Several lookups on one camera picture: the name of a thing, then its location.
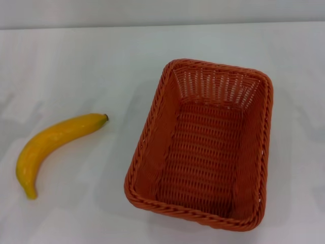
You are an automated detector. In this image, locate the orange woven plastic basket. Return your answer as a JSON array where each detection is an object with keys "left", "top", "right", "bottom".
[{"left": 124, "top": 58, "right": 275, "bottom": 232}]

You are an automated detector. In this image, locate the yellow plastic banana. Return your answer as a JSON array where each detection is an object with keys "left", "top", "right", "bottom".
[{"left": 15, "top": 113, "right": 110, "bottom": 201}]

